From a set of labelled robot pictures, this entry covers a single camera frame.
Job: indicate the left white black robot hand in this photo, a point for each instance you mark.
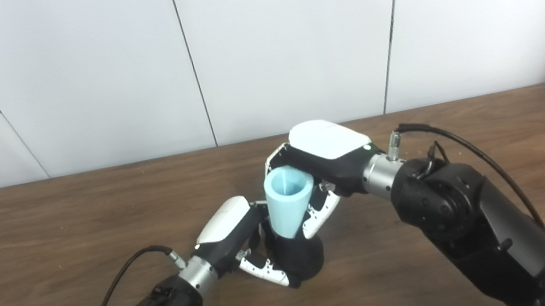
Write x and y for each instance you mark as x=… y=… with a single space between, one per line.
x=225 y=234

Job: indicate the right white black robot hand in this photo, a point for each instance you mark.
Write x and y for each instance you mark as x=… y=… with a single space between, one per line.
x=331 y=154

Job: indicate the light blue cylinder cup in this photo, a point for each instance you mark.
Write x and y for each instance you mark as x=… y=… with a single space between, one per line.
x=287 y=206

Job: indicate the black flared nozzle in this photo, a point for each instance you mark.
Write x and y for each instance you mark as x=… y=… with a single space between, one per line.
x=300 y=260

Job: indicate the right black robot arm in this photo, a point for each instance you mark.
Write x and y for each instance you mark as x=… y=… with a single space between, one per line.
x=482 y=228

